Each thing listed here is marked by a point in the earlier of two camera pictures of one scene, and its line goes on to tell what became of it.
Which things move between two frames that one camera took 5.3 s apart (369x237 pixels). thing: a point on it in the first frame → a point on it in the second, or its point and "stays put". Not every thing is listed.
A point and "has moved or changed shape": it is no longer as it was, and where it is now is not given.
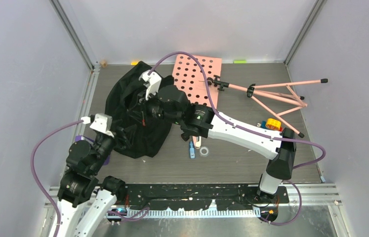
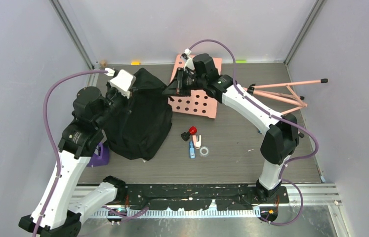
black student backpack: x=125 y=94 has moved or changed shape
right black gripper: x=145 y=105 → x=177 y=88
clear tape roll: x=204 y=154 stays put
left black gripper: x=127 y=135 → x=109 y=90
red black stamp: x=185 y=136 stays put
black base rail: x=199 y=197 stays put
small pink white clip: x=197 y=144 stays put
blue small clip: x=191 y=150 stays put
